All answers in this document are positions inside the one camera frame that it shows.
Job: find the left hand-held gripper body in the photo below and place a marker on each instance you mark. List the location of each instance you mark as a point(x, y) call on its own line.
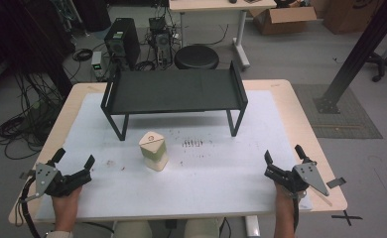
point(42, 177)

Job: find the black round stool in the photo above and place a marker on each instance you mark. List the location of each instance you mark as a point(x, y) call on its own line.
point(196, 57)

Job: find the white desk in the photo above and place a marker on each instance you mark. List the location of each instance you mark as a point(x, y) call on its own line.
point(214, 5)

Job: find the person's left hand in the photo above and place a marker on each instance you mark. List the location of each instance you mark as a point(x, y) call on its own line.
point(64, 210)

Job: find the person's leg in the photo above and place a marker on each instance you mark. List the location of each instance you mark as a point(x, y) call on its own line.
point(203, 228)
point(133, 230)

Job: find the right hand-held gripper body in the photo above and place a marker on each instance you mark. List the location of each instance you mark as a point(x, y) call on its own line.
point(309, 175)

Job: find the black metal frame beam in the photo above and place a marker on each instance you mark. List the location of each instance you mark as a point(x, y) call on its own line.
point(360, 53)

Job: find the black office chair base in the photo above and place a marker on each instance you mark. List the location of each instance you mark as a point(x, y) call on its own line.
point(385, 64)

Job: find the black computer tower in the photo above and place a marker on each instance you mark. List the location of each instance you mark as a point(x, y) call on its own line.
point(122, 41)

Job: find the beige and green box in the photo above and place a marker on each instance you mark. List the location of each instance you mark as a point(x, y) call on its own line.
point(153, 150)

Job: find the white table mat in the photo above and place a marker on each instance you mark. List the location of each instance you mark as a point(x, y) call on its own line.
point(214, 185)

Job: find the open cardboard box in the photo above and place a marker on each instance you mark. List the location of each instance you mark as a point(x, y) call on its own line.
point(282, 20)

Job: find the black metal shelf rack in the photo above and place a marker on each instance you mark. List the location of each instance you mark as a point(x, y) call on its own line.
point(173, 91)

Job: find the grey floor mat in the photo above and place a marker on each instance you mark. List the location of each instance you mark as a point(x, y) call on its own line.
point(347, 122)

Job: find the open-frame computer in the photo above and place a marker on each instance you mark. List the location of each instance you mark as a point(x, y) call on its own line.
point(161, 43)

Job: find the person's right hand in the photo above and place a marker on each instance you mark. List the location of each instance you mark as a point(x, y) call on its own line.
point(283, 200)

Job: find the person's left leg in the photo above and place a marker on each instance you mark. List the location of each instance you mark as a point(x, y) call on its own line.
point(133, 230)

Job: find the large cardboard box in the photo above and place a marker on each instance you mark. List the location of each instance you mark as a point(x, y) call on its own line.
point(350, 15)

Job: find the small white power unit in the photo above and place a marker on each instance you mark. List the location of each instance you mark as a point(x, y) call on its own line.
point(96, 64)

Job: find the person's right leg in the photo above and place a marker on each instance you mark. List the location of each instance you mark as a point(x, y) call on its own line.
point(203, 228)

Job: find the white table leg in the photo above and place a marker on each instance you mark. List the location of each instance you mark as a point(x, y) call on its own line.
point(252, 227)

